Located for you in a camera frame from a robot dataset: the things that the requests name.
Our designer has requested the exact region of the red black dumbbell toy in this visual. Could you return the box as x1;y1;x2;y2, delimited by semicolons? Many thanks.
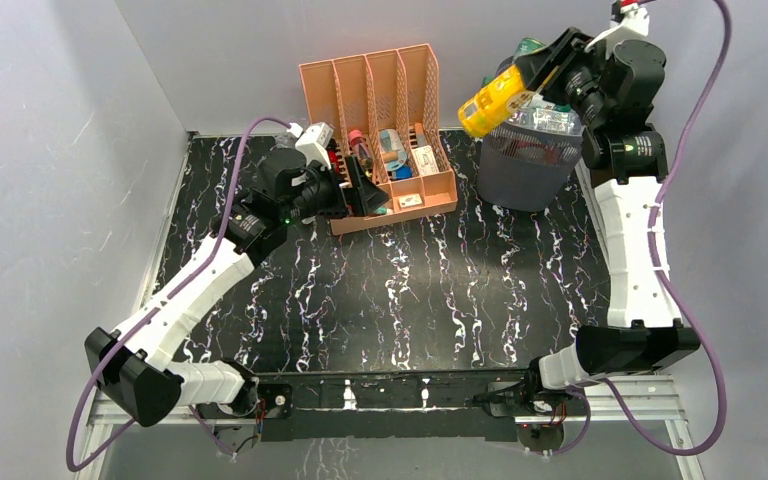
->
327;150;340;170

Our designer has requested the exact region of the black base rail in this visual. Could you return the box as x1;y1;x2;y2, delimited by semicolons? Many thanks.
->
251;367;591;445

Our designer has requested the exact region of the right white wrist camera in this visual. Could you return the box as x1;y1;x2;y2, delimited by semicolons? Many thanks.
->
584;0;650;56

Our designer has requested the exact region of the green tinted bottle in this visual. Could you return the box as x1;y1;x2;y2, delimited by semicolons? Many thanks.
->
512;37;546;60

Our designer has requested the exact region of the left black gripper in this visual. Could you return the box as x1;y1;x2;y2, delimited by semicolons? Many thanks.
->
282;155;388;226

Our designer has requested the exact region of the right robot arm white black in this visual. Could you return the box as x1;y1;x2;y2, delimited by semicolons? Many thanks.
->
475;28;700;414

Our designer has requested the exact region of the small white box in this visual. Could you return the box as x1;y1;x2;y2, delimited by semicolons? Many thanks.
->
397;193;424;210

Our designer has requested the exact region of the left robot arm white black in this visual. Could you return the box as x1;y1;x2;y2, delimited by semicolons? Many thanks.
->
85;149;390;427

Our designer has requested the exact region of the clear bottle blue label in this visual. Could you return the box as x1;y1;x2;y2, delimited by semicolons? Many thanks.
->
275;132;298;149

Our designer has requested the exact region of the white carton box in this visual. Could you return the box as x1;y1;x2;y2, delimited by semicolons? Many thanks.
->
411;145;441;176

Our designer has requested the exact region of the yellow juice bottle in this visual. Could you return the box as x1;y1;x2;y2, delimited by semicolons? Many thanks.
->
458;65;534;139

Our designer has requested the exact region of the clear water bottle white cap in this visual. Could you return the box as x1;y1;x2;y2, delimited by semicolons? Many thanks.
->
508;106;583;136

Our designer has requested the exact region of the grey mesh waste bin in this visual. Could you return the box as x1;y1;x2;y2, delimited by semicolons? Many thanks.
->
477;104;582;213

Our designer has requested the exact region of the pink cap small bottle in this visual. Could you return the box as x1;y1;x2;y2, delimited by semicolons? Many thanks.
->
348;129;374;180

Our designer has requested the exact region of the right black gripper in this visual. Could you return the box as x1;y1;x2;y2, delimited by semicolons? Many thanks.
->
513;27;612;128

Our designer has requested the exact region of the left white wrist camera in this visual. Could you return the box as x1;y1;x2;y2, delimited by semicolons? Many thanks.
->
295;122;333;170

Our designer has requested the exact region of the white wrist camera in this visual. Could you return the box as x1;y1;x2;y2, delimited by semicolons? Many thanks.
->
584;0;650;56
295;122;333;170

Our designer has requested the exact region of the peach desk organizer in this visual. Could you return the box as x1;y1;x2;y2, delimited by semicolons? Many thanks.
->
299;44;458;235

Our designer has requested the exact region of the blue round object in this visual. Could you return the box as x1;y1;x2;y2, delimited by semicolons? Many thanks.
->
390;165;414;181

